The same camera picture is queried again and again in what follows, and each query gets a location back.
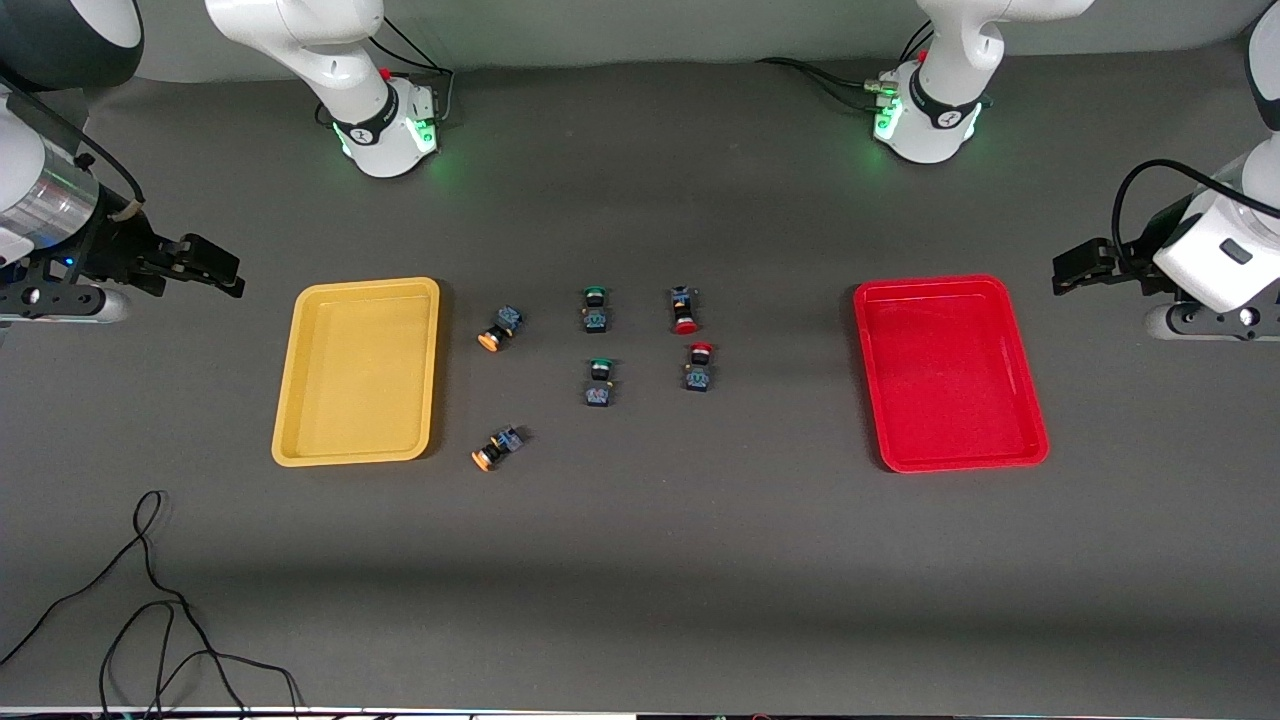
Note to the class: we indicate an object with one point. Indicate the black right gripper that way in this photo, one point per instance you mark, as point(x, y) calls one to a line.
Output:
point(112, 250)

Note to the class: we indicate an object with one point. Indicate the red push button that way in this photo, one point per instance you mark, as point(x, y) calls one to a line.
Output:
point(698, 370)
point(684, 308)

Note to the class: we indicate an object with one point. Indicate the green push button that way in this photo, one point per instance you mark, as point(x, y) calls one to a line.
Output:
point(596, 312)
point(599, 385)

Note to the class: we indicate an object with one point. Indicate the orange-yellow push button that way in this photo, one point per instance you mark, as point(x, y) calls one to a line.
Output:
point(503, 326)
point(498, 444)

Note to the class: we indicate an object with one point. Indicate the yellow plastic tray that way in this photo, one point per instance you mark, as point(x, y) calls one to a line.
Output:
point(355, 375)

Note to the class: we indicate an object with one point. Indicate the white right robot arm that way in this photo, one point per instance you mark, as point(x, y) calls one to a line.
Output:
point(385, 130)

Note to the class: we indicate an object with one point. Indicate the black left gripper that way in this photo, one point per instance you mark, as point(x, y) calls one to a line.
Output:
point(1133, 262)

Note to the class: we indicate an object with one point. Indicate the red plastic tray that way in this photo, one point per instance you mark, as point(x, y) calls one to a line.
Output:
point(950, 375)

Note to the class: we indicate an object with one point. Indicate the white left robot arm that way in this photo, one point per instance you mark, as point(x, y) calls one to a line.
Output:
point(930, 130)

